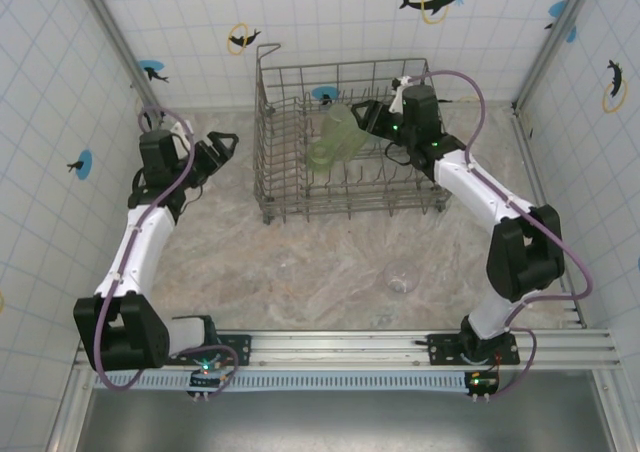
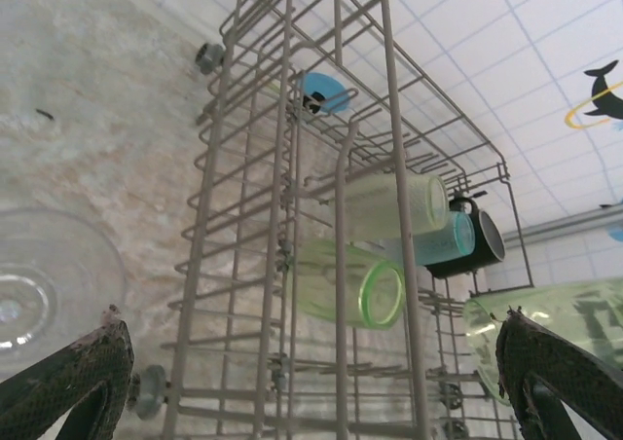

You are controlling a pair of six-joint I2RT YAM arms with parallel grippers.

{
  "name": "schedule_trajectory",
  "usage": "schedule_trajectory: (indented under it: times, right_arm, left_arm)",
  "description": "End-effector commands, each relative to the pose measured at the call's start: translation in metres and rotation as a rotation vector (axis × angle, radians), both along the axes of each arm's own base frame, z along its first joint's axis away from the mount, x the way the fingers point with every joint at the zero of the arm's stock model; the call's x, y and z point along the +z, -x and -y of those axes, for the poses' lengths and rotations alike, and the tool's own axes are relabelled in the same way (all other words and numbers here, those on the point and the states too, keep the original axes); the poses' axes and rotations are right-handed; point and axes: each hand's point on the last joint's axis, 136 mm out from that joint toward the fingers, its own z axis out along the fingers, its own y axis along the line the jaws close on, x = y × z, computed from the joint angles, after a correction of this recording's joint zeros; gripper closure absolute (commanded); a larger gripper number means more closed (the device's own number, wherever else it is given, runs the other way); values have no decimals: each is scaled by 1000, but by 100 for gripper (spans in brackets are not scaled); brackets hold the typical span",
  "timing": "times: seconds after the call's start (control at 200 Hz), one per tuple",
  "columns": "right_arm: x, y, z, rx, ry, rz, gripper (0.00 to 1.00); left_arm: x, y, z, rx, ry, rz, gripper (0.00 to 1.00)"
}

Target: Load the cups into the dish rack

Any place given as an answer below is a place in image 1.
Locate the tall green plastic cup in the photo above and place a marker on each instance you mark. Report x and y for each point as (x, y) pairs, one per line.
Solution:
(345, 144)

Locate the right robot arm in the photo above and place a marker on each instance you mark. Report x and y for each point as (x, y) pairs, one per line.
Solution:
(525, 262)

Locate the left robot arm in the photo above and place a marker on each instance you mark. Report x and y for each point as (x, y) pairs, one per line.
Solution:
(135, 252)

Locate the clear plastic cup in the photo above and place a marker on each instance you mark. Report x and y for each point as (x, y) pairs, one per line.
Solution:
(400, 279)

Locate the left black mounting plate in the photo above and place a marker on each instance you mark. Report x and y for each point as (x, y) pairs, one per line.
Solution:
(240, 347)

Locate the black mounting plate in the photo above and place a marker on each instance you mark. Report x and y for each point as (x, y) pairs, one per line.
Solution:
(440, 349)
(240, 347)

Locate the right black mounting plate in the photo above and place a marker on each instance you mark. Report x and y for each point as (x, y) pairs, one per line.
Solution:
(440, 349)

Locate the grey metal panel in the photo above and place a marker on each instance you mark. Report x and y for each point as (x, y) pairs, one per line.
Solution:
(325, 422)

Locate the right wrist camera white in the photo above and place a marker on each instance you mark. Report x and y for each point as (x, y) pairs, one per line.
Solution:
(399, 99)

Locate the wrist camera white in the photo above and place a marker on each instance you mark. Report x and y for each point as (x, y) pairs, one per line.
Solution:
(181, 131)
(399, 99)

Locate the aluminium frame rail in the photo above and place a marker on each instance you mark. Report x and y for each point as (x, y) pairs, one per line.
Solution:
(524, 127)
(151, 125)
(210, 108)

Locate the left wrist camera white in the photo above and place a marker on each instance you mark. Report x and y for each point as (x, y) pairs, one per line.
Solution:
(181, 131)

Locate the aluminium frame post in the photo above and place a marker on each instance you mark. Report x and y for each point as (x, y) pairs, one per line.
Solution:
(120, 47)
(540, 67)

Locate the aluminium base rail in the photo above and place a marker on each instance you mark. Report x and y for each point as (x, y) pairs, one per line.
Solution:
(325, 344)

